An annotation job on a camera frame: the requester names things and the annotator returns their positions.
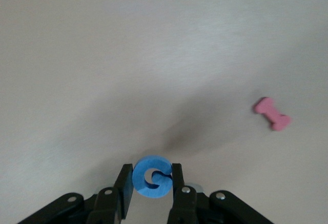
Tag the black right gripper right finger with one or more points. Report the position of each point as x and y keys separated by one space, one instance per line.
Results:
x=187 y=206

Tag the brown table cover sheet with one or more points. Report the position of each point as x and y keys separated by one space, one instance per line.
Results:
x=102 y=55

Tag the blue foam letter G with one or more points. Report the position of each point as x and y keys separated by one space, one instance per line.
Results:
x=139 y=180

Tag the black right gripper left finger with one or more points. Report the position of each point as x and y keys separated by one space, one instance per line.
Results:
x=112 y=206

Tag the red foam letter I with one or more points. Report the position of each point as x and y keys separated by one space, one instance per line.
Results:
x=271 y=113

